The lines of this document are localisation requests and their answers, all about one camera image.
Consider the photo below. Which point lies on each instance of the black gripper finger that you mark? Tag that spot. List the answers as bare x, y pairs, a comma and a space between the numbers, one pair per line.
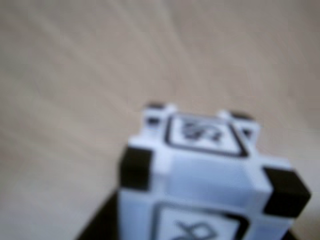
105, 225

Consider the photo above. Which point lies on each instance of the white cube with crossed symbol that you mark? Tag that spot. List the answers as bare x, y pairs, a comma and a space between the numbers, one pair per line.
205, 175

